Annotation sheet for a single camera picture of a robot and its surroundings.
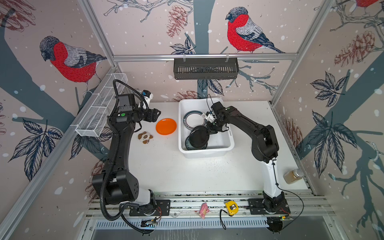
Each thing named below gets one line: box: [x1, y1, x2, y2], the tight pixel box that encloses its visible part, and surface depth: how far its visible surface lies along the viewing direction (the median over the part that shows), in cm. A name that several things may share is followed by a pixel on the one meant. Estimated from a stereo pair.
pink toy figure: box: [199, 202, 210, 219], surface depth 72 cm
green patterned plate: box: [185, 135, 208, 150], surface depth 97 cm
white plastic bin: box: [178, 98, 235, 159], surface depth 93 cm
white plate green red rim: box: [183, 110, 208, 131], surface depth 110 cm
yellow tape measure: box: [225, 200, 239, 216], surface depth 74 cm
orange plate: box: [155, 118, 178, 136], surface depth 108 cm
